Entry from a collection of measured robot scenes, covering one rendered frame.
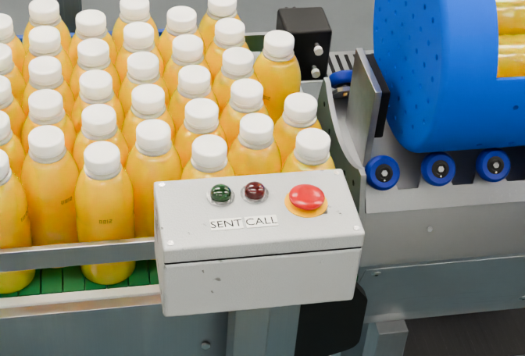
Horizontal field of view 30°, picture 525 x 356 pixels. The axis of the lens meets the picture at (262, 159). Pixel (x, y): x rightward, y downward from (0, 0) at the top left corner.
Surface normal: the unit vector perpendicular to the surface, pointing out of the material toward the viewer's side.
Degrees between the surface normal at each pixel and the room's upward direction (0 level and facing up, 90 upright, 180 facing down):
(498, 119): 99
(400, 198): 52
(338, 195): 0
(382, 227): 70
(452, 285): 110
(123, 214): 90
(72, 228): 90
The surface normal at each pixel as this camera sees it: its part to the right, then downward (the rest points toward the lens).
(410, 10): -0.98, 0.07
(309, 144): 0.06, -0.76
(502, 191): 0.18, 0.04
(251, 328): 0.18, 0.65
